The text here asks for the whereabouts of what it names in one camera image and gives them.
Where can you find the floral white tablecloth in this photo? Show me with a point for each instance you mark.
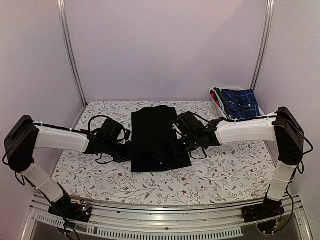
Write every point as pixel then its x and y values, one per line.
pixel 234 172

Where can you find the blue plaid shirt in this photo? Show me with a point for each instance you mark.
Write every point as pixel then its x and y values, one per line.
pixel 242 104

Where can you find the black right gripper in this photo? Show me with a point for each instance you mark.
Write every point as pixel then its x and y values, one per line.
pixel 193 149

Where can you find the light blue folded shirt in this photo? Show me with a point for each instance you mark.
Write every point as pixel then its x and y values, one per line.
pixel 221 104

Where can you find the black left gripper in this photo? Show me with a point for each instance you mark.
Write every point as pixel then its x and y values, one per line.
pixel 127 156

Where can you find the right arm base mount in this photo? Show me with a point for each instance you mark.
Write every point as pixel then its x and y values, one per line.
pixel 268 214

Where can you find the right aluminium corner post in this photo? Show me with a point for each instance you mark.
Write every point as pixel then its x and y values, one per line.
pixel 270 5

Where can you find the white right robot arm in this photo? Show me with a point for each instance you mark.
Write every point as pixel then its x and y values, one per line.
pixel 280 127

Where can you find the black long sleeve shirt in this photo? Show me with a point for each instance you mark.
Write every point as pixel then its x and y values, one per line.
pixel 154 143

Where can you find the aluminium corner post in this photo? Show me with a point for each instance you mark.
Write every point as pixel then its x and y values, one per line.
pixel 69 51
pixel 270 5

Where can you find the red black plaid shirt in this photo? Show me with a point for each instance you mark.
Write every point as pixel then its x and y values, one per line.
pixel 215 98

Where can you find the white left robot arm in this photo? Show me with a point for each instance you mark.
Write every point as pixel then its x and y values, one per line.
pixel 28 136

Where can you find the dark grey folded shirt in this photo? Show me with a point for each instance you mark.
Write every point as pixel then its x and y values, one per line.
pixel 225 105

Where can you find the white plastic laundry basket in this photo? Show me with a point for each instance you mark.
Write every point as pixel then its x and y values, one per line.
pixel 215 103

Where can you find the aluminium front rail frame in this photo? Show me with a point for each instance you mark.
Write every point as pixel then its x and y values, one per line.
pixel 120 221

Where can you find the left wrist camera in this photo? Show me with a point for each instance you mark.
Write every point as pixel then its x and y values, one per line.
pixel 112 130

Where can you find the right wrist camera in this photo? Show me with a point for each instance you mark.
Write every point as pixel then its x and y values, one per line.
pixel 187 124

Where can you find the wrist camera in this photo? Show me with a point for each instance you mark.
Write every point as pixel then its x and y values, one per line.
pixel 112 130
pixel 187 124

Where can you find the left aluminium corner post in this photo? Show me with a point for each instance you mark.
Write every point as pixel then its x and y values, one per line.
pixel 69 51

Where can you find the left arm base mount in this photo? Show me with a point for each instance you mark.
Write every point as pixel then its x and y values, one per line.
pixel 79 211

